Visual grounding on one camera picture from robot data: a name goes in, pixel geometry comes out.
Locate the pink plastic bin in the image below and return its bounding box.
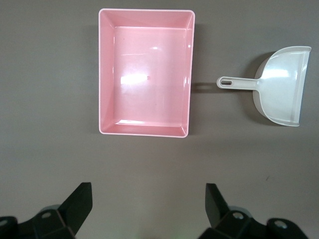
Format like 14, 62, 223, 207
97, 8, 195, 138

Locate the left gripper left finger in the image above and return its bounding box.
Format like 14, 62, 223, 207
0, 182, 94, 239

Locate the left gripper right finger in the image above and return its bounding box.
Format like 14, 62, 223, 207
200, 183, 307, 239

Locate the beige plastic dustpan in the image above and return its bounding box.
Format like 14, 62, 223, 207
216, 45, 312, 127

